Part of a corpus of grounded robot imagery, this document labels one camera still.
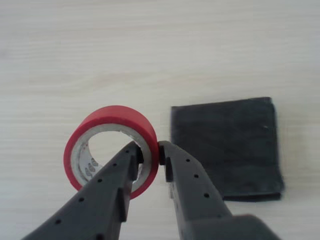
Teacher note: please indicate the red tape roll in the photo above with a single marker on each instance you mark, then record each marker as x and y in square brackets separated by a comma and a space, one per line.
[112, 113]

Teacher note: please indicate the dark grey folded mat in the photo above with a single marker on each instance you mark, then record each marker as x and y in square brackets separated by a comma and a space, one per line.
[225, 150]

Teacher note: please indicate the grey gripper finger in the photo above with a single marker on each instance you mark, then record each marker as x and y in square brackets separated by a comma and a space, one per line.
[192, 190]
[95, 200]

